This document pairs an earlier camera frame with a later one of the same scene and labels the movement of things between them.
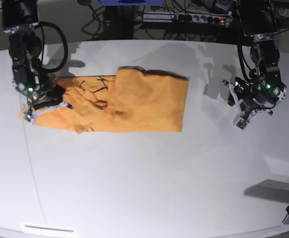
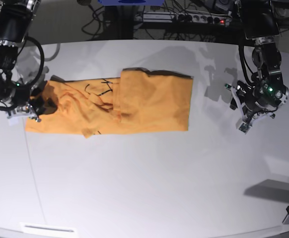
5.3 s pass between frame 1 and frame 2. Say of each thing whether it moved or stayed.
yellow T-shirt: moved
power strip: stayed
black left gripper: moved
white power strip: stayed
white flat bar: stayed
